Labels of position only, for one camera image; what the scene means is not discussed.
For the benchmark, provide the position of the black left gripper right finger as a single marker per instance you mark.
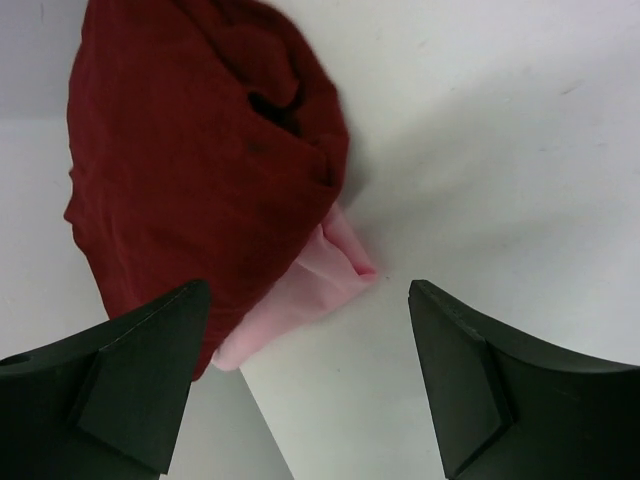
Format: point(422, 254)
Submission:
point(507, 405)

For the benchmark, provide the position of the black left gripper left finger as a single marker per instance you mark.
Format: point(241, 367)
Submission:
point(107, 402)

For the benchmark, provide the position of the dark red t-shirt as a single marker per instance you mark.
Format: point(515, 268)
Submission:
point(207, 142)

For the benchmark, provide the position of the pink t-shirt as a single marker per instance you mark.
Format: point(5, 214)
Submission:
point(332, 269)

